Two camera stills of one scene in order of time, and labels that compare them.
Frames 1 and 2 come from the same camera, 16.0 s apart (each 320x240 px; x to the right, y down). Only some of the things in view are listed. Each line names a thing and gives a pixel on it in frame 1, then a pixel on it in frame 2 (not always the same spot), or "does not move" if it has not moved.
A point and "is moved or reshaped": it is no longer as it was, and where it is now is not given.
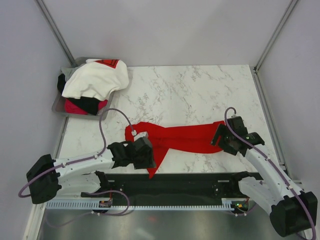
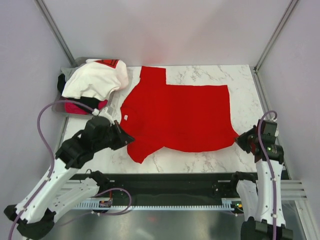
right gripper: [221, 130] → [240, 139]
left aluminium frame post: [42, 8] does not move
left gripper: [148, 162] → [126, 138]
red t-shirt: [198, 138] is moved or reshaped
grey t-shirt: [68, 71] does not move
